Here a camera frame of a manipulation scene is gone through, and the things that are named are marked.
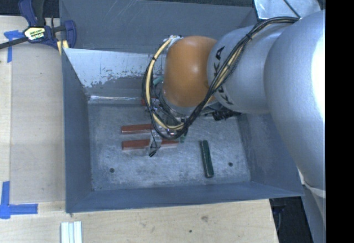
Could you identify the grey metal bin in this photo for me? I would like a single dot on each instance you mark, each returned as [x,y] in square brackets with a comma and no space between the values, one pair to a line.
[110,26]

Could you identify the dark green flat block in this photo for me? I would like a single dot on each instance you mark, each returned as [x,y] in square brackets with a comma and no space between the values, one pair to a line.
[207,159]

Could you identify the pale wood flat board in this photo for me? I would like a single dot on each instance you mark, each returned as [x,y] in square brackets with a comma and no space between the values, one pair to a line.
[36,125]

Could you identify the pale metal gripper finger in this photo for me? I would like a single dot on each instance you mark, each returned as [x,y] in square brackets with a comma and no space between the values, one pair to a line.
[156,144]

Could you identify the red-brown flat block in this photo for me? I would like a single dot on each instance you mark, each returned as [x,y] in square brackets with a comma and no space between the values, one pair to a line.
[135,144]
[135,128]

